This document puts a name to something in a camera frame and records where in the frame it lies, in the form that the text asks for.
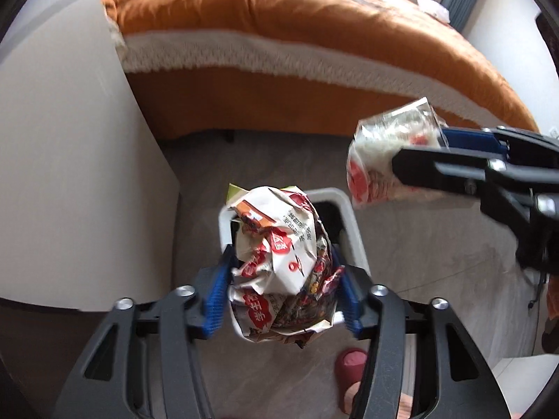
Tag person's foot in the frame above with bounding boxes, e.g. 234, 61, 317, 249
343, 382, 363, 413

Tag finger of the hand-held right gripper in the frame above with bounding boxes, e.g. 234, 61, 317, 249
391, 147, 494, 199
439, 126, 559, 162

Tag dark colourful snack wrapper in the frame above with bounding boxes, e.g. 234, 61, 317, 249
279, 231, 347, 350

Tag orange blanket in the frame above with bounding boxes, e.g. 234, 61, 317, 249
100, 0, 540, 129

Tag orange bed base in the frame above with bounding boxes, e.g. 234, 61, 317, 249
126, 67, 481, 141

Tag black cable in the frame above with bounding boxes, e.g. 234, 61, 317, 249
528, 270, 547, 311

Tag clear white red wrapper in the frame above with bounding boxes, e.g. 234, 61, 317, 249
346, 97, 449, 210

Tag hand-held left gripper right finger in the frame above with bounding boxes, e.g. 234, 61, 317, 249
331, 244, 511, 419

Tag white cabinet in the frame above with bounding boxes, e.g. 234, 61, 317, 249
0, 0, 182, 313

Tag white pillow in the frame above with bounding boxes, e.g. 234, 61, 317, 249
417, 0, 451, 23

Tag white trash bin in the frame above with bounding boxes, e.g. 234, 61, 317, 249
217, 188, 373, 281

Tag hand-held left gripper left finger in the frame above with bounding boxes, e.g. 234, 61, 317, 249
52, 244, 235, 419

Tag red slipper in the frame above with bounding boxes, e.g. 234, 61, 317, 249
335, 348, 369, 413

